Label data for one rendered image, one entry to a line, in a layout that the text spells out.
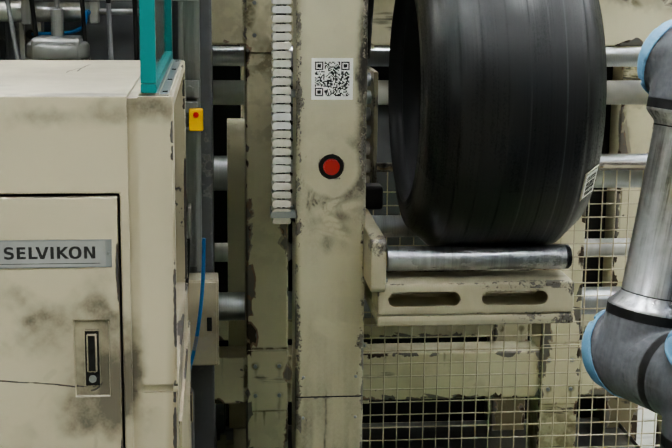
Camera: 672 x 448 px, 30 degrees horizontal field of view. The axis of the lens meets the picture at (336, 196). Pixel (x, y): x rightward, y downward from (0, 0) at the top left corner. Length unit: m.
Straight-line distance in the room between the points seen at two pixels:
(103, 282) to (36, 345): 0.11
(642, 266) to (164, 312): 0.66
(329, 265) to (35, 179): 0.89
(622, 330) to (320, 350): 0.76
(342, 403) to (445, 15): 0.76
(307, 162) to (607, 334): 0.73
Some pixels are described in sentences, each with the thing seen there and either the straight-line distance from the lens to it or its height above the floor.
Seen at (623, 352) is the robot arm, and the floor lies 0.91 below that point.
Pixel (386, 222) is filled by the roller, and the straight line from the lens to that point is 2.53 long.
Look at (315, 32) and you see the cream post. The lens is 2.25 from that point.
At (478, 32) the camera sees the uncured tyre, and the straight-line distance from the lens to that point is 2.10.
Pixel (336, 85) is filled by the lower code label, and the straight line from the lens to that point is 2.26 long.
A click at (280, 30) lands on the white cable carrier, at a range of 2.26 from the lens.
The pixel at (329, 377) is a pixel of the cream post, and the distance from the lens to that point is 2.38.
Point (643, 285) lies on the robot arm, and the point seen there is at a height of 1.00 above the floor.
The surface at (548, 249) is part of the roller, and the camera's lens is 2.31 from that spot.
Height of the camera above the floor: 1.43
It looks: 11 degrees down
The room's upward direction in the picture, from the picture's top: 1 degrees clockwise
